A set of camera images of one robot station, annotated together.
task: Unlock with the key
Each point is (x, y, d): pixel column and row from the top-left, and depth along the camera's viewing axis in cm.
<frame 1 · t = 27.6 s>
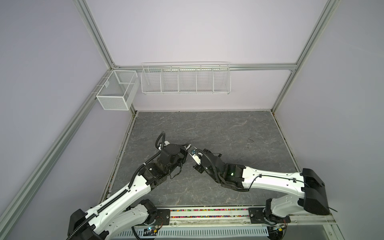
left hand: (192, 147, 73), fingers open
right hand: (195, 153, 72), fingers closed
small white mesh basket: (119, 90, 101), point 26 cm above the table

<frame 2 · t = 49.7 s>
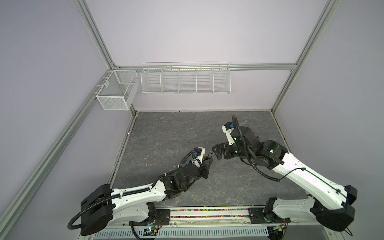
left hand: (210, 160, 74), fingers open
right hand: (220, 147, 69), fingers open
the named things where they were.

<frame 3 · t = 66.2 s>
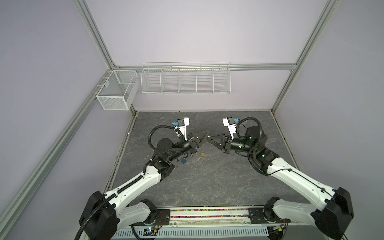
left hand: (210, 135, 62), fingers closed
right hand: (207, 141, 64), fingers closed
brass padlock: (202, 154, 98), on the table
the other named things where they were.

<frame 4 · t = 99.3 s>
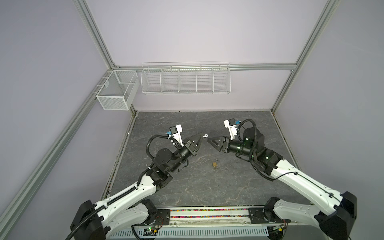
left hand: (205, 136, 62), fingers closed
right hand: (209, 141, 66), fingers open
brass padlock: (214, 164, 93), on the table
the other named things where they were.

